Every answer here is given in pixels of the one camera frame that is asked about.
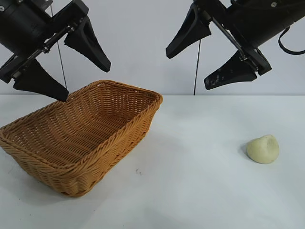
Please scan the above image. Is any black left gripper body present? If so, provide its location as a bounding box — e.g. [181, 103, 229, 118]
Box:
[0, 0, 89, 84]

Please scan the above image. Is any right gripper smudged finger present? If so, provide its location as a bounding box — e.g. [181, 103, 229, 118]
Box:
[203, 51, 258, 91]

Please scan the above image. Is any brown woven wicker basket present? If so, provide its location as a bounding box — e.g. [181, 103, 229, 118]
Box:
[0, 80, 164, 198]

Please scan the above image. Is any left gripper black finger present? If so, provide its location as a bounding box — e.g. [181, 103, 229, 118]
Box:
[63, 16, 112, 73]
[13, 59, 70, 102]

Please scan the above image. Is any pale yellow egg yolk pastry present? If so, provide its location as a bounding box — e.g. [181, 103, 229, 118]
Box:
[246, 134, 280, 165]

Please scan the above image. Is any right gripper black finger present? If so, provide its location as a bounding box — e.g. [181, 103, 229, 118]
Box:
[165, 4, 213, 60]

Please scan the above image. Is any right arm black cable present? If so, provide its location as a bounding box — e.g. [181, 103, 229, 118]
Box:
[277, 25, 305, 54]

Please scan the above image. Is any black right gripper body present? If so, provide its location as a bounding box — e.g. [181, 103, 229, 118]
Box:
[193, 0, 305, 76]

